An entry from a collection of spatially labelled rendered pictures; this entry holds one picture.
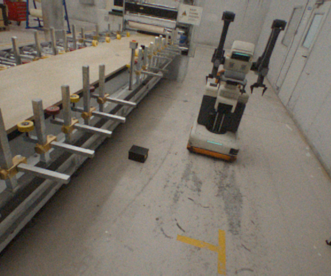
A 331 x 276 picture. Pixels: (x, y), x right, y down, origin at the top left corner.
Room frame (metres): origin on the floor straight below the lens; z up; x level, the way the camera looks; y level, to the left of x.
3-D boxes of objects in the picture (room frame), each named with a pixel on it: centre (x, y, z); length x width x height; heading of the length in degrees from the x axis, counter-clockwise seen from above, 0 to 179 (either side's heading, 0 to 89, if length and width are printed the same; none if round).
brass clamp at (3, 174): (0.85, 0.71, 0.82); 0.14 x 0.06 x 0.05; 173
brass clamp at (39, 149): (1.10, 0.68, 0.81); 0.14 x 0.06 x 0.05; 173
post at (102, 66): (1.82, 0.59, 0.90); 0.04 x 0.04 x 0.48; 83
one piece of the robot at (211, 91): (2.88, -0.65, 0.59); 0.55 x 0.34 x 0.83; 82
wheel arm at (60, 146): (1.11, 0.61, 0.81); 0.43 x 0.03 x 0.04; 83
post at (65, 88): (1.32, 0.65, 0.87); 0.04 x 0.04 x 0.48; 83
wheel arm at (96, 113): (1.60, 0.55, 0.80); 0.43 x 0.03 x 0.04; 83
